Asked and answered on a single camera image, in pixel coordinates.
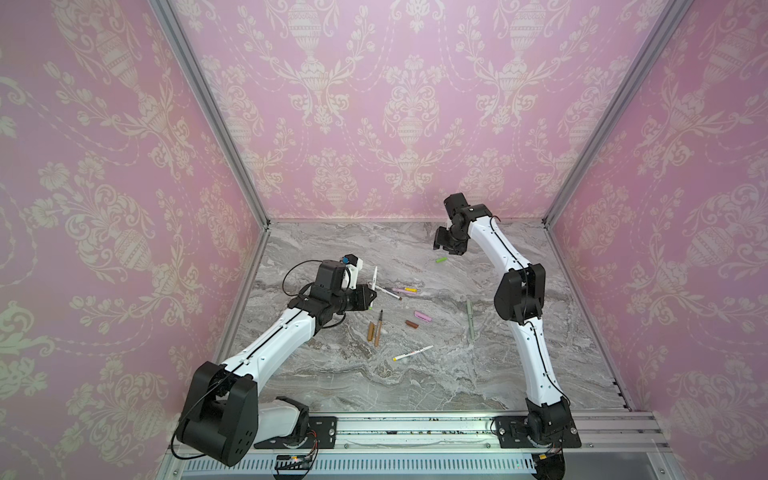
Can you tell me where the pale green fountain pen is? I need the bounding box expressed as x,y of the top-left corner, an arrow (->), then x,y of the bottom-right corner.
465,300 -> 476,343

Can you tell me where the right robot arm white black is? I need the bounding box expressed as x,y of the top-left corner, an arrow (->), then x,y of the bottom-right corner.
433,193 -> 582,450

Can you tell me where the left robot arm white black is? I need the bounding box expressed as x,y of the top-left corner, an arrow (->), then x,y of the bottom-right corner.
170,284 -> 377,466

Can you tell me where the white pen brown tip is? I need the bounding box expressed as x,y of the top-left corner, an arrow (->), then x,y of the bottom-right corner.
375,285 -> 403,301

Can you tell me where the pink pen cap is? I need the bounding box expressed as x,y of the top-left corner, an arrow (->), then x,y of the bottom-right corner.
414,311 -> 433,322

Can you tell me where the white pen yellow tip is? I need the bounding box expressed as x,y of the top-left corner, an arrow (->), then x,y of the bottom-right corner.
392,345 -> 434,362

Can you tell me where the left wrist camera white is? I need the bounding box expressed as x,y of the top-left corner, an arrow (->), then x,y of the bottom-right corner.
341,254 -> 364,290

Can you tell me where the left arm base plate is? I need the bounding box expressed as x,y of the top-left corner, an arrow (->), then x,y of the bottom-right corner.
253,415 -> 338,450

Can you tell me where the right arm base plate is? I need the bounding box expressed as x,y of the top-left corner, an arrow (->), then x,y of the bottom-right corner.
491,415 -> 582,450

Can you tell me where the aluminium front rail frame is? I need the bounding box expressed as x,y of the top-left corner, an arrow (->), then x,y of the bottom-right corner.
156,410 -> 684,479

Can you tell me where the right corner aluminium post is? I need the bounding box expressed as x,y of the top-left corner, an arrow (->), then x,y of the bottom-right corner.
542,0 -> 692,231

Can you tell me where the corner aluminium post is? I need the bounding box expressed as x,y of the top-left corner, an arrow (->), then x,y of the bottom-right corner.
542,0 -> 692,231
149,0 -> 270,231

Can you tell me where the left corner aluminium post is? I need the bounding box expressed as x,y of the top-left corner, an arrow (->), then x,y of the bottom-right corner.
149,0 -> 270,231

